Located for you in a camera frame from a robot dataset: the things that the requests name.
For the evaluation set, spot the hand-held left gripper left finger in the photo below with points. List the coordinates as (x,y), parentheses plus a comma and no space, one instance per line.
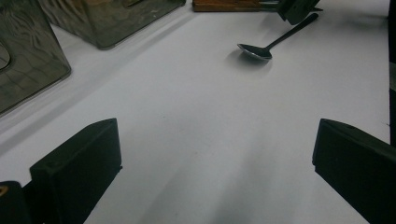
(77,174)

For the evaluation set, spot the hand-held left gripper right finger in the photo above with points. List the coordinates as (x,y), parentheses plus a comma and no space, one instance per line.
(358,174)

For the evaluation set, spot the shiny metal spoon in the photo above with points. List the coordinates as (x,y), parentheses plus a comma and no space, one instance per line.
(258,53)

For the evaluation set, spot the white table cover sheet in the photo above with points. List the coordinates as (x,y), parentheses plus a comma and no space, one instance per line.
(202,124)

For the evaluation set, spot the smoky clear plastic bin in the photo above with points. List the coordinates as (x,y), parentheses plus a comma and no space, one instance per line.
(31,56)
(109,18)

